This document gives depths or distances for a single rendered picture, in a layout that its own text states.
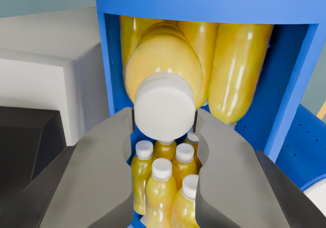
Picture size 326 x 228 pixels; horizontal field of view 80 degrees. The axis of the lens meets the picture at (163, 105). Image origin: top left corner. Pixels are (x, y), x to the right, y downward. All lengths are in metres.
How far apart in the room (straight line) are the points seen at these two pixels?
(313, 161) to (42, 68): 0.69
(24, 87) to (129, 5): 0.20
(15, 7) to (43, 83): 1.40
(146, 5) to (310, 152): 0.66
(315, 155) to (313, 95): 1.23
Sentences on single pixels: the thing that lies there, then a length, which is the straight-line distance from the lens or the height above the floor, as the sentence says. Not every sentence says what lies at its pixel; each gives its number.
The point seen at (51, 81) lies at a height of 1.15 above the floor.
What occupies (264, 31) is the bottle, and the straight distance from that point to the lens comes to 0.28.
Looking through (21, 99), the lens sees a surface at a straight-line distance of 0.34.
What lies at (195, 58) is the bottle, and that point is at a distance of 0.16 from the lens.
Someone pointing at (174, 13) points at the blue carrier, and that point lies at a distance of 0.17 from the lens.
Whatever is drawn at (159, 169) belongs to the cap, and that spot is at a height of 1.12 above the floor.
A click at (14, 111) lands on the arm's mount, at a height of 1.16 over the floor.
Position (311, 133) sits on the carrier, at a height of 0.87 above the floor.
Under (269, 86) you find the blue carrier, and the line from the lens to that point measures 0.39.
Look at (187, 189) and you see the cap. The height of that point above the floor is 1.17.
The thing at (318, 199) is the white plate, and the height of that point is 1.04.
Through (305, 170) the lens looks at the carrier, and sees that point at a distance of 0.72.
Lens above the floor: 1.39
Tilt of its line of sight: 61 degrees down
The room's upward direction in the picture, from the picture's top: 179 degrees counter-clockwise
